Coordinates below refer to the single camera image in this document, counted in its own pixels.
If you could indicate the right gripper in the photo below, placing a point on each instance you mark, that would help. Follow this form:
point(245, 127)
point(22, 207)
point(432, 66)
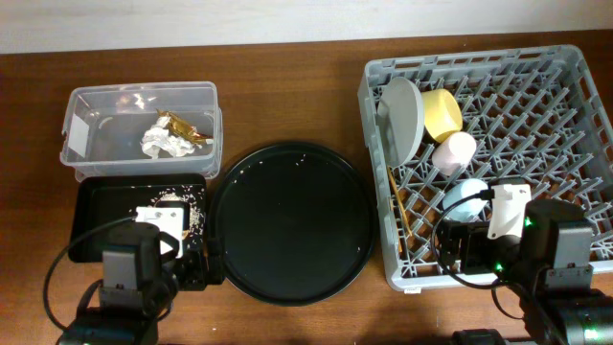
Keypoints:
point(472, 235)

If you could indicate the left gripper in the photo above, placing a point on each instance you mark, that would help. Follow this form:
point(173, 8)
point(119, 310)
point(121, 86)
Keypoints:
point(199, 275)

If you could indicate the blue cup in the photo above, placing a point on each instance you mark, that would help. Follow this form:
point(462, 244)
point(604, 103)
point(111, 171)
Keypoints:
point(470, 209)

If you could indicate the wooden chopstick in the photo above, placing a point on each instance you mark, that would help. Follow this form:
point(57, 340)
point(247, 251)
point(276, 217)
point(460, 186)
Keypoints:
point(398, 224)
point(403, 215)

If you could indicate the food scraps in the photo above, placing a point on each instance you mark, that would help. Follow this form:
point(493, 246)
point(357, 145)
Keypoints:
point(193, 235)

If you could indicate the pink cup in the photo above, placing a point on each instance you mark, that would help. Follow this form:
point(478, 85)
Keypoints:
point(454, 153)

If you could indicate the yellow bowl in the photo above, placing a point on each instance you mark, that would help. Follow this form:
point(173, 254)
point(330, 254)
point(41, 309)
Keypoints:
point(442, 114)

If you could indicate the white tissue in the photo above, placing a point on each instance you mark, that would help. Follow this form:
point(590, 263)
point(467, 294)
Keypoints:
point(159, 138)

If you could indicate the golden wrapper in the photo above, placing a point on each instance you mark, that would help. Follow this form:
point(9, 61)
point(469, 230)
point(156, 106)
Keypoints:
point(181, 128)

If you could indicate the grey plate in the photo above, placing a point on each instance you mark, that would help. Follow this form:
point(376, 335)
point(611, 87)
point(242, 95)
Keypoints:
point(401, 111)

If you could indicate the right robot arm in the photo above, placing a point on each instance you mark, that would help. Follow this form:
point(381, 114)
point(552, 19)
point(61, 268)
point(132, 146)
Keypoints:
point(540, 250)

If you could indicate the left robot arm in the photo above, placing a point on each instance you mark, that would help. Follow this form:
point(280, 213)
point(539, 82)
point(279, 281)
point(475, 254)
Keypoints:
point(143, 272)

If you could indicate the grey dishwasher rack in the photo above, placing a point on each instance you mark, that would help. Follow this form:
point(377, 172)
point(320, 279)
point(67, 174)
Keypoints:
point(535, 113)

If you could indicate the round black tray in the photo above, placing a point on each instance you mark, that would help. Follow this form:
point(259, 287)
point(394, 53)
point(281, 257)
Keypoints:
point(291, 224)

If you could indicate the black rectangular tray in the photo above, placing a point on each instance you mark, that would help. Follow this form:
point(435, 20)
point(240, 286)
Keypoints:
point(104, 199)

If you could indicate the clear plastic bin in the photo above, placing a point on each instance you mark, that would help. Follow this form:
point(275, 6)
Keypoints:
point(104, 125)

